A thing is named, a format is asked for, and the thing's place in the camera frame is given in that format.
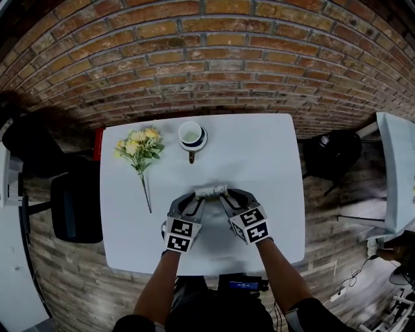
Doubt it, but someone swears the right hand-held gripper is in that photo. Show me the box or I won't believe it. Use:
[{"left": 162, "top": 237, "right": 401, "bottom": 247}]
[{"left": 219, "top": 189, "right": 274, "bottom": 246}]

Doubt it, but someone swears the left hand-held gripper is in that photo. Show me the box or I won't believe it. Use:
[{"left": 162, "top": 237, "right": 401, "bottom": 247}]
[{"left": 161, "top": 191, "right": 206, "bottom": 253}]

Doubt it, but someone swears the person's right forearm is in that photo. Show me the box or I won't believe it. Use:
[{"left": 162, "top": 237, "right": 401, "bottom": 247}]
[{"left": 255, "top": 239, "right": 314, "bottom": 315}]

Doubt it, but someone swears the person's left forearm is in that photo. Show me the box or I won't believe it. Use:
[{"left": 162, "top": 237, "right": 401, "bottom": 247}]
[{"left": 132, "top": 249, "right": 181, "bottom": 325}]

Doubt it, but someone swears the yellow artificial flower bunch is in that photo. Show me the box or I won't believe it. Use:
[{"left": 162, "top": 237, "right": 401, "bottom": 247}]
[{"left": 113, "top": 127, "right": 165, "bottom": 214}]

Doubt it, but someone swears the black device with blue screen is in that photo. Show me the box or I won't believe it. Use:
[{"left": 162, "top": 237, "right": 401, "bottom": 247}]
[{"left": 219, "top": 274, "right": 268, "bottom": 292}]

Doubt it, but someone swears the black backpack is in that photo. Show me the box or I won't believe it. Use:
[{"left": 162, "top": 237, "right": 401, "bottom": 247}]
[{"left": 302, "top": 129, "right": 363, "bottom": 197}]

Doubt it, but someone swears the red box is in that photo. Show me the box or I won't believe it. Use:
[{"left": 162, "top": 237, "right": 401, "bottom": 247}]
[{"left": 93, "top": 127, "right": 106, "bottom": 162}]

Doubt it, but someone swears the person's black shirt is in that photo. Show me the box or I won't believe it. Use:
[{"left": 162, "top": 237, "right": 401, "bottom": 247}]
[{"left": 112, "top": 288, "right": 357, "bottom": 332}]

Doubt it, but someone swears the black office chair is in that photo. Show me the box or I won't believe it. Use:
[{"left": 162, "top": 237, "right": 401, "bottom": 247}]
[{"left": 1, "top": 113, "right": 104, "bottom": 244}]

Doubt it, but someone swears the white power strip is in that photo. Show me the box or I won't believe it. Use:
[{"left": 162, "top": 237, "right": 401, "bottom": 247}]
[{"left": 329, "top": 288, "right": 348, "bottom": 303}]

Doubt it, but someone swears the white table with pale cloth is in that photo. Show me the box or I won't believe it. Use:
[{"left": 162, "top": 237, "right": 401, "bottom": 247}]
[{"left": 337, "top": 112, "right": 415, "bottom": 241}]

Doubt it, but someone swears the white standing fan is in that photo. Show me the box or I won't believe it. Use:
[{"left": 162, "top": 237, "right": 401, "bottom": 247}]
[{"left": 388, "top": 268, "right": 414, "bottom": 287}]

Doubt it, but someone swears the small white side table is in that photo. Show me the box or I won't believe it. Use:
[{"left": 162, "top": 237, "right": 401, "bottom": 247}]
[{"left": 0, "top": 118, "right": 25, "bottom": 208}]

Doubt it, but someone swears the white metal stand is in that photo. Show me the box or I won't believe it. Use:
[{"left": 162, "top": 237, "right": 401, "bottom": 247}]
[{"left": 369, "top": 285, "right": 415, "bottom": 332}]

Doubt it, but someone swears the grey arm strap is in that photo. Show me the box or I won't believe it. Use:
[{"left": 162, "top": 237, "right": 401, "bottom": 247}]
[{"left": 285, "top": 307, "right": 301, "bottom": 332}]

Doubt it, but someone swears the black floor cable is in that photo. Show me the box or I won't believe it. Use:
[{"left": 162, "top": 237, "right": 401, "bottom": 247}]
[{"left": 337, "top": 255, "right": 379, "bottom": 293}]

